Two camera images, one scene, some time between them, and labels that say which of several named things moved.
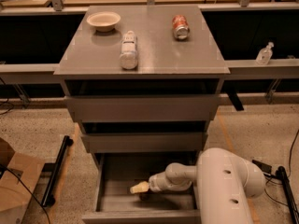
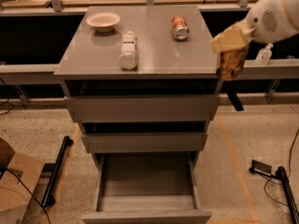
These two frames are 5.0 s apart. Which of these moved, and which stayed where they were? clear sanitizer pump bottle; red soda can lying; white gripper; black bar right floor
Moved: white gripper
Stayed: black bar right floor; clear sanitizer pump bottle; red soda can lying
